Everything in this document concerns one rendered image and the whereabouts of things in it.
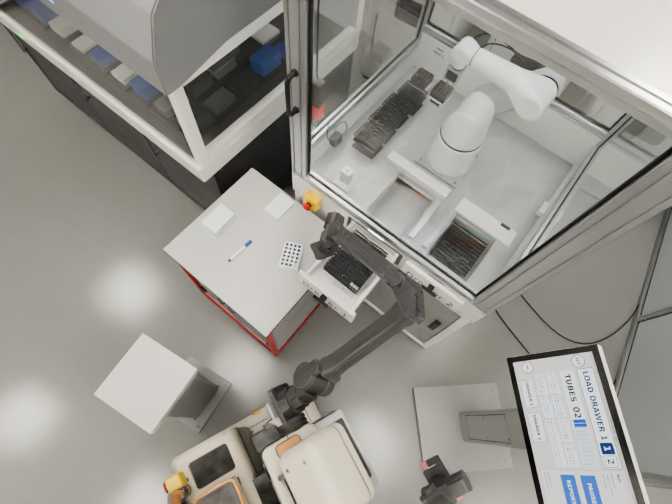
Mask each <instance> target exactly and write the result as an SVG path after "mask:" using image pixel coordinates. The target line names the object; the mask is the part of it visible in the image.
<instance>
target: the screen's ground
mask: <svg viewBox="0 0 672 504"><path fill-rule="evenodd" d="M583 355H584V358H585V362H586V365H587V367H593V369H594V372H595V376H596V379H597V383H598V386H599V389H600V393H601V396H602V399H603V403H604V406H605V410H606V413H607V416H608V420H609V423H610V427H611V430H612V433H613V437H614V440H615V444H616V447H617V450H618V454H619V457H620V461H621V464H622V467H623V470H610V469H604V468H603V464H602V461H601V457H600V454H599V450H598V447H597V443H596V439H595V436H594V432H593V429H592V425H591V421H590V418H589V414H588V411H587V407H586V404H585V400H584V396H583V393H582V389H581V386H580V382H579V378H578V375H577V371H576V369H579V368H574V369H573V368H572V364H571V360H570V357H569V355H564V356H557V357H550V358H543V359H536V360H528V361H532V362H533V366H534V371H535V373H532V374H524V375H523V373H522V368H521V364H520V362H514V363H513V366H514V370H515V374H516V379H517V383H518V388H519V392H520V397H521V401H522V406H523V410H524V415H525V419H526V424H527V428H528V433H529V437H530V442H531V446H532V451H533V455H534V460H535V464H536V469H537V473H538V477H539V482H540V486H541V491H542V495H543V500H544V504H567V503H566V498H565V494H564V490H563V486H562V482H561V478H560V474H567V475H575V479H576V483H577V487H578V491H579V495H580V499H581V503H582V504H587V502H586V499H585V495H584V491H583V487H582V483H581V479H580V475H594V476H595V477H596V481H597V485H598V488H599V492H600V496H601V499H602V503H603V504H637V501H636V498H635V495H634V491H633V488H632V485H631V481H630V478H629V475H628V471H627V468H626V464H625V461H624V458H623V454H622V451H621V448H620V444H619V441H618V438H617V434H616V431H615V428H614V424H613V421H612V418H611V414H610V411H609V407H608V404H607V401H606V397H605V394H604V391H603V387H602V384H601V381H600V377H599V374H598V371H597V367H596V364H595V360H594V357H593V354H592V352H585V353H583ZM587 367H582V368H587ZM554 371H557V375H558V379H559V382H560V386H561V390H562V394H563V398H564V402H565V405H566V409H567V413H568V417H569V421H570V425H571V428H572V432H573V436H574V440H575V444H576V448H577V451H578V455H579V459H580V463H581V467H582V469H574V468H556V467H555V463H554V458H553V454H552V450H551V446H550V442H549V437H548V433H547V429H546V425H545V421H544V417H543V412H542V408H541V404H540V400H539V396H538V392H537V387H536V383H535V379H534V375H533V374H537V373H546V372H554ZM531 379H533V382H534V386H535V391H536V395H537V399H538V403H539V407H540V408H526V407H525V402H524V398H523V394H522V389H521V385H520V381H522V380H531ZM568 406H583V409H584V412H585V416H586V419H587V423H588V427H589V430H590V434H591V438H592V441H593V445H594V448H595V452H596V456H597V459H598V463H599V467H600V469H585V468H584V464H583V460H582V456H581V453H580V449H579V445H578V441H577V437H576V434H575V430H574V426H573V422H572V418H571V415H570V411H569V407H568ZM535 412H541V416H542V420H543V424H544V428H545V433H546V437H547V441H548V442H533V438H532V433H531V429H530V425H529V420H528V416H527V413H535Z"/></svg>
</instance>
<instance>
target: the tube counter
mask: <svg viewBox="0 0 672 504"><path fill-rule="evenodd" d="M568 407H569V411H570V415H571V418H572V422H573V426H574V430H575V434H576V437H577V441H578V445H579V449H580V453H581V456H582V460H583V464H584V468H585V469H600V467H599V463H598V459H597V456H596V452H595V448H594V445H593V441H592V438H591V434H590V430H589V427H588V423H587V419H586V416H585V412H584V409H583V406H568Z"/></svg>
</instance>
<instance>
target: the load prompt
mask: <svg viewBox="0 0 672 504"><path fill-rule="evenodd" d="M576 371H577V375H578V378H579V382H580V386H581V389H582V393H583V396H584V400H585V404H586V407H587V411H588V414H589V418H590V421H591V425H592V429H593V432H594V436H595V439H596V443H597V447H598V450H599V454H600V457H601V461H602V464H603V468H604V469H610V470H623V467H622V464H621V461H620V457H619V454H618V450H617V447H616V444H615V440H614V437H613V433H612V430H611V427H610V423H609V420H608V416H607V413H606V410H605V406H604V403H603V399H602V396H601V393H600V389H599V386H598V383H597V379H596V376H595V372H594V369H593V367H587V368H579V369H576Z"/></svg>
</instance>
